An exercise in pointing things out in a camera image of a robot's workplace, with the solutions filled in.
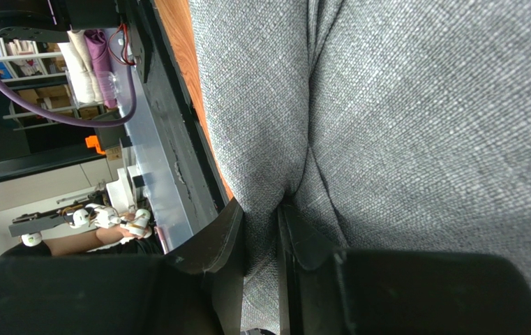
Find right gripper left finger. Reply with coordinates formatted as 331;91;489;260
163;199;245;334

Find person forearm in background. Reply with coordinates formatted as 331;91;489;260
44;225;149;256

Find background storage shelf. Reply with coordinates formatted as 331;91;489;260
0;29;122;122

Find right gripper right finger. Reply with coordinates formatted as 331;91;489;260
277;204;354;334

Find grey cloth napkin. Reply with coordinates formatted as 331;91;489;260
189;1;531;332

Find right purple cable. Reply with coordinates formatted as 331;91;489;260
0;41;138;128

